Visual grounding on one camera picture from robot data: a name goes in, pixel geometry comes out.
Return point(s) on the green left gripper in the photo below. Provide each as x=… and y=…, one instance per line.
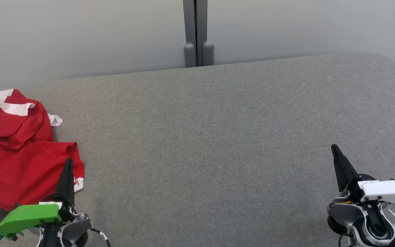
x=29, y=216

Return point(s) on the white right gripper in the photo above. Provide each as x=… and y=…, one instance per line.
x=389, y=192

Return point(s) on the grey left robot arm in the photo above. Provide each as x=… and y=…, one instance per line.
x=77, y=228

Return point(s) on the red white basketball jersey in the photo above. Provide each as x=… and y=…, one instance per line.
x=22, y=175

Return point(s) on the grey partition frame post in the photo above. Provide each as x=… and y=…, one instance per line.
x=190, y=41
x=206, y=41

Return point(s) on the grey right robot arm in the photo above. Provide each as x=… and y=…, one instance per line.
x=355, y=216

